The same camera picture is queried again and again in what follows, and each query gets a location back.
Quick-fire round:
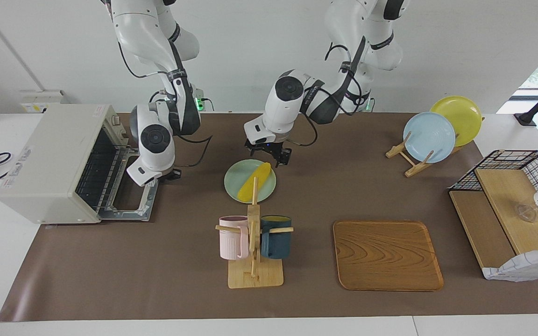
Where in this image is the pale green plate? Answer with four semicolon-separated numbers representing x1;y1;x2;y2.
223;159;277;204

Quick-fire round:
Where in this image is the yellow corn cob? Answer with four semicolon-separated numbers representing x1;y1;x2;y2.
237;162;272;203

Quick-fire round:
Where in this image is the glass oven door with handle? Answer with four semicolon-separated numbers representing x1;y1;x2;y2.
97;179;160;222

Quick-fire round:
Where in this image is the white toaster oven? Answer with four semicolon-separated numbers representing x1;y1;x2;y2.
0;104;160;225

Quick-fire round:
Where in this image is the brown table mat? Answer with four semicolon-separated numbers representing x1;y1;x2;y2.
0;112;538;323

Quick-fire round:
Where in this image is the dark teal mug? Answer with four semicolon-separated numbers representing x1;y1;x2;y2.
260;215;293;260

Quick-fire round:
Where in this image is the pink mug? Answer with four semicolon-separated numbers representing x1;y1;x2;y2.
219;215;250;261

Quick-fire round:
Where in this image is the wooden mug rack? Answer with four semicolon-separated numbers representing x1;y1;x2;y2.
215;176;294;289

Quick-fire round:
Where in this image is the wooden plate rack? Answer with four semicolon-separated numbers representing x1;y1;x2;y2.
385;117;486;178

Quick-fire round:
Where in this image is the brown wooden tray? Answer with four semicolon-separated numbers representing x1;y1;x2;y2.
333;220;445;293

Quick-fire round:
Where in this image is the light blue plate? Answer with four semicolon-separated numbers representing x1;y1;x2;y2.
403;112;457;164

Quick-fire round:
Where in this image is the white socket box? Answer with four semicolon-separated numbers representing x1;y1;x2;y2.
20;90;67;114

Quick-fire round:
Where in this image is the yellow plate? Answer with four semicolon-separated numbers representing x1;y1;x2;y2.
430;95;483;148

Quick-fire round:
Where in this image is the light wooden stepped shelf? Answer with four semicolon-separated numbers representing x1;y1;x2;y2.
449;168;538;272

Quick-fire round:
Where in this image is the clear glass cup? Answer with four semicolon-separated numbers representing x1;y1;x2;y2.
516;203;538;224

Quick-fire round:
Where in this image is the white checked cloth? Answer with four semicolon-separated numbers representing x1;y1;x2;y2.
481;246;538;283

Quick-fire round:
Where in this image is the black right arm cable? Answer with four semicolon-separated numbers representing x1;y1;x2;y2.
175;133;214;169

